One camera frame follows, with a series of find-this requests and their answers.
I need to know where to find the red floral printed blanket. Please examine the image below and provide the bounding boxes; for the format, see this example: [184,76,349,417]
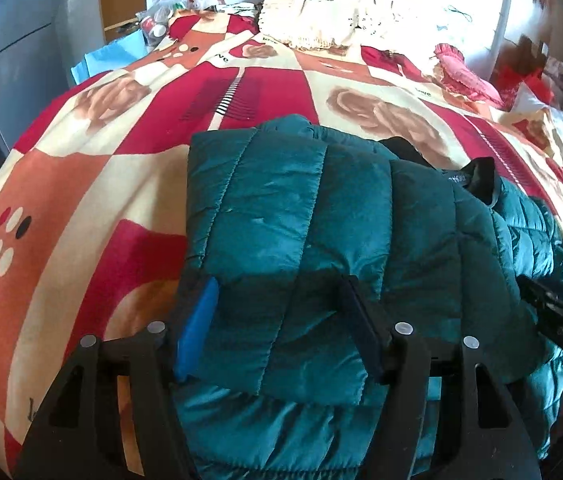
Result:
[0,12,563,476]

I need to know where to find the teal puffer jacket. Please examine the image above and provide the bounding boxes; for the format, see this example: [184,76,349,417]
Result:
[172,114,563,480]

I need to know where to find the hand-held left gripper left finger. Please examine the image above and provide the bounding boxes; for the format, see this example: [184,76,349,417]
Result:
[14,275,220,480]

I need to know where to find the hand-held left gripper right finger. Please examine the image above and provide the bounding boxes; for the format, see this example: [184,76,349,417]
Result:
[339,277,542,480]

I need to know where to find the red cushion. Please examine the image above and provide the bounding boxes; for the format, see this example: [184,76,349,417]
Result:
[491,62,555,111]

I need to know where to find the grey wardrobe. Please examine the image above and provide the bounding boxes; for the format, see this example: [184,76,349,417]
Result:
[0,0,98,157]

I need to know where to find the pink heart-shaped pillow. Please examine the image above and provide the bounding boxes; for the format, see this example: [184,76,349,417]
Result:
[434,42,505,109]

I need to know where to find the cream ruffled pillow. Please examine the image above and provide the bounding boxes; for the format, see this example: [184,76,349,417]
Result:
[258,0,402,52]

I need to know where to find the white pillow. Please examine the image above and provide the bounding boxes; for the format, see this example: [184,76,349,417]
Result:
[509,82,563,153]

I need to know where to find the clear plastic bags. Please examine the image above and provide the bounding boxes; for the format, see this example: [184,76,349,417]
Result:
[136,0,188,47]

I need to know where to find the light blue cloth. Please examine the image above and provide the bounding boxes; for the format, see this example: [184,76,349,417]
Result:
[72,27,148,86]

